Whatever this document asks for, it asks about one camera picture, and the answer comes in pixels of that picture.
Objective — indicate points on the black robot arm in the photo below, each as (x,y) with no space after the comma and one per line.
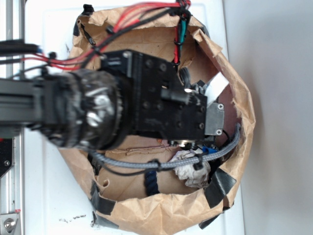
(78,109)

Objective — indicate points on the brown paper bag bin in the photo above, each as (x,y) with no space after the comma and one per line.
(134,187)

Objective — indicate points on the grey metal camera mount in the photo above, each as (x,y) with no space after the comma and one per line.
(214,119)

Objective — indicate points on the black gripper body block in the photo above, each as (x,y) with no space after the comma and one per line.
(160,106)

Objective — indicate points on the crumpled white paper ball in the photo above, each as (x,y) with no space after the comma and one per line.
(193,178)

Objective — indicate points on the aluminium extrusion rail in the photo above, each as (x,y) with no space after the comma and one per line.
(12,28)

